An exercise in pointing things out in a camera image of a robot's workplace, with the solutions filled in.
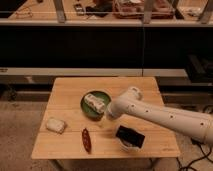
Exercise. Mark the white labelled plastic bottle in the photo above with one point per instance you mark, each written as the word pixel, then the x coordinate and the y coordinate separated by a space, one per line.
pixel 97 104

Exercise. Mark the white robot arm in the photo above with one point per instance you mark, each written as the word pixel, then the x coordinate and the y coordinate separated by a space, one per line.
pixel 196 125

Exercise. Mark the green round bowl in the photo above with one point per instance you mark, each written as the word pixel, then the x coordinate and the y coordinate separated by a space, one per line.
pixel 89 112

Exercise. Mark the red chili pepper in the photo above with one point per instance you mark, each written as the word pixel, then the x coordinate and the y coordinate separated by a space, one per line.
pixel 86 140

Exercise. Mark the black flat card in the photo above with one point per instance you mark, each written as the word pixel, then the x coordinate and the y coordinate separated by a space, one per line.
pixel 130 136

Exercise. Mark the white cup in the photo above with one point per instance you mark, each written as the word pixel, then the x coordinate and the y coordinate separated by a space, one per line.
pixel 128 146

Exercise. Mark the wooden table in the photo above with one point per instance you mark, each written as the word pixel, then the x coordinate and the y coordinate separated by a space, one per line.
pixel 64 104

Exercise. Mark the black cloth on shelf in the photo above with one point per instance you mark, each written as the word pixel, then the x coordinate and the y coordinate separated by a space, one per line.
pixel 99 10

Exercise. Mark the red basket on shelf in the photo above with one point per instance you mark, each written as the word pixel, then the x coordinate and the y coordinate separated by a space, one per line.
pixel 162 9

